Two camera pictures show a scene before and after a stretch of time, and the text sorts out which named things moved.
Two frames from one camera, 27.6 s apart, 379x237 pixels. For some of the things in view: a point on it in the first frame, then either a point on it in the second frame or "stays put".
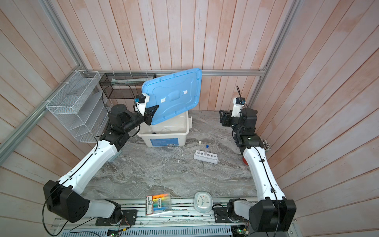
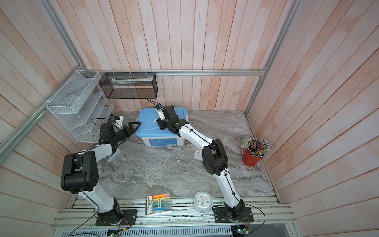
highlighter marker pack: [158, 204] stays put
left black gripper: [148, 114] to [130, 133]
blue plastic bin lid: [176, 96] to [147, 117]
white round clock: [203, 202] stays put
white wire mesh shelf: [79, 107] stays put
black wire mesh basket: [124, 85] stays put
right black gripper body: [234, 124] to [165, 124]
